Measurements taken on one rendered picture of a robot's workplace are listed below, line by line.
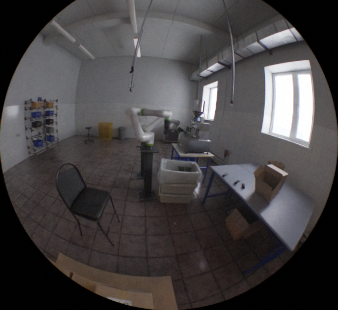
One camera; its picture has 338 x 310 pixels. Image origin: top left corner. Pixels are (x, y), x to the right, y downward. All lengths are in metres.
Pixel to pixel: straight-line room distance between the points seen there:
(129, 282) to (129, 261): 0.32
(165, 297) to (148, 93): 6.30
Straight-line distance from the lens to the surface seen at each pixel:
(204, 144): 2.20
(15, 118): 4.87
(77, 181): 1.38
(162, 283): 1.31
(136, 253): 1.53
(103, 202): 1.19
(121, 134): 5.66
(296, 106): 2.97
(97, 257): 1.60
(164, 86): 5.95
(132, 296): 0.82
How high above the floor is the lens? 1.46
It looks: 14 degrees down
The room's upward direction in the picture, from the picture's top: 6 degrees clockwise
